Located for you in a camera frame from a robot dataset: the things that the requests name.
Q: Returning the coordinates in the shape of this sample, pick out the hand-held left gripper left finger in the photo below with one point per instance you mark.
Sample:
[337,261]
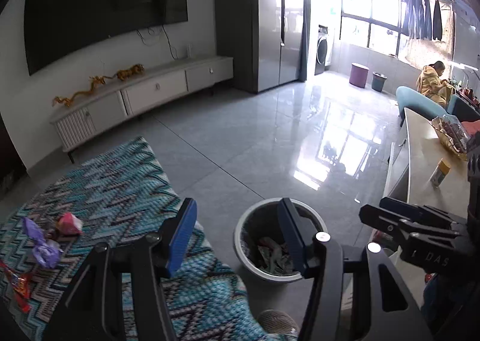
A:
[182,239]

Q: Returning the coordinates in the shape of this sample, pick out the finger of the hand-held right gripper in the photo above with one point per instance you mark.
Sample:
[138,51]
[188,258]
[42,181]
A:
[386,224]
[423,215]

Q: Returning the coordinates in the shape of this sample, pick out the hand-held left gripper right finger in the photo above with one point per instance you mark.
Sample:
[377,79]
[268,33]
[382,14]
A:
[296,247]

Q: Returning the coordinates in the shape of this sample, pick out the white printed wrapper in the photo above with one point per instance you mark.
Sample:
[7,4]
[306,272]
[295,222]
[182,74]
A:
[277,260]

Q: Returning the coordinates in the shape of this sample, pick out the pink packet with red label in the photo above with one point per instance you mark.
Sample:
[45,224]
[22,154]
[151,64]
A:
[268,242]

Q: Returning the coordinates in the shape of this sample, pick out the grey round trash bin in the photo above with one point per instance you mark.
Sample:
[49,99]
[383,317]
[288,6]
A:
[262,221]

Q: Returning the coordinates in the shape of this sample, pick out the yellow-capped bottle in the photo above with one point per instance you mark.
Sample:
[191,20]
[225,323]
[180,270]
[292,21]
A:
[439,174]

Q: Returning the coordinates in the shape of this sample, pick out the beige table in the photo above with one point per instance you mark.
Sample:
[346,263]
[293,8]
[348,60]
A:
[420,153]

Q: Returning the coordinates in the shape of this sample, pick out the beige knit item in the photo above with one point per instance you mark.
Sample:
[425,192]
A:
[277,322]

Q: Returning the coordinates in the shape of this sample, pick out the teal zigzag knitted blanket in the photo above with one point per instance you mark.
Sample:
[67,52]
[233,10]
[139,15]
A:
[123,183]

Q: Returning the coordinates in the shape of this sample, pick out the gold snack tray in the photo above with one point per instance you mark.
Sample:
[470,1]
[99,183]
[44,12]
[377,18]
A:
[450,136]

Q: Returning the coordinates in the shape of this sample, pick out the pink wrapper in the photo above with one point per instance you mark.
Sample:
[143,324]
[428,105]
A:
[69,224]

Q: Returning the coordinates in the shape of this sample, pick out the blue armchair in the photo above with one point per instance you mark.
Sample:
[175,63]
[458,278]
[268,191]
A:
[416,101]

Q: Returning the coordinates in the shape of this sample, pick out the small dark brown wrapper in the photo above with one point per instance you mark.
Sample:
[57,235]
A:
[52,235]

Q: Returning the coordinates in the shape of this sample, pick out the lilac crumpled wrapper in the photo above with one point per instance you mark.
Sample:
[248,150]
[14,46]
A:
[47,254]

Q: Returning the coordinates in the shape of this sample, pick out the blue bucket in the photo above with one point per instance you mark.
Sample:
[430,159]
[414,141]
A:
[380,81]

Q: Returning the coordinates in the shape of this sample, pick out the purple wrapper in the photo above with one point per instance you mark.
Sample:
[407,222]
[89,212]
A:
[33,229]

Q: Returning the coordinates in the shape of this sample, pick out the white television cabinet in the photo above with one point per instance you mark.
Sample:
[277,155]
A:
[153,91]

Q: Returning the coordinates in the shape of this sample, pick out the purple round stool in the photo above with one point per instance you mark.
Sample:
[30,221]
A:
[359,75]

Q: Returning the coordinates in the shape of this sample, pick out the hanging beige patterned sheet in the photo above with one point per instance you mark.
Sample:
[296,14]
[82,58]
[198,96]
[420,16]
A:
[446,52]

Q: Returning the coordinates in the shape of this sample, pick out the red and blue wrapper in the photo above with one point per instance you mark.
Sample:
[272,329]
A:
[18,284]

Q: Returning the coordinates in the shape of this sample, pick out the golden tiger figurine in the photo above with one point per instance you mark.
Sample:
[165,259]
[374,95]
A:
[129,72]

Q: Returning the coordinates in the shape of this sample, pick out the golden dragon figurine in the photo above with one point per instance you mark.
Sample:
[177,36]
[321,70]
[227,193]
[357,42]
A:
[84,91]

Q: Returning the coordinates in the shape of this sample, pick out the blue curtain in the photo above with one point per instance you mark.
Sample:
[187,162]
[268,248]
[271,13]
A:
[304,63]

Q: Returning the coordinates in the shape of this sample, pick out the white washing machine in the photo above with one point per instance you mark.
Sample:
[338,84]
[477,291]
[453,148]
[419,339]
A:
[322,50]

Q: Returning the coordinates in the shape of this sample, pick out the dark brown door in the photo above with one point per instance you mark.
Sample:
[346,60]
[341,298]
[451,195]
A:
[9,149]

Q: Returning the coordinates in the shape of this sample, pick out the hanging black garment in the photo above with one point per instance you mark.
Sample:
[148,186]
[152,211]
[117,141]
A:
[437,20]

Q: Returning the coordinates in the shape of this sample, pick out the balcony window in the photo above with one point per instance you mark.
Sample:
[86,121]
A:
[371,26]

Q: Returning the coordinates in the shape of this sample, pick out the hanging blue jacket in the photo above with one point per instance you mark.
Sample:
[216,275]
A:
[428,18]

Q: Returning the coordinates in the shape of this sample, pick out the hanging blue shirt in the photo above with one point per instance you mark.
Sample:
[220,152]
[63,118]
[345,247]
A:
[412,13]

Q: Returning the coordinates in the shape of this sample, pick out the grey double-door refrigerator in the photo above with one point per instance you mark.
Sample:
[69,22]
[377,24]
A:
[262,26]

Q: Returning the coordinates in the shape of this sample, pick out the black wall television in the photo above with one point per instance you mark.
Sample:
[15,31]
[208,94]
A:
[105,7]

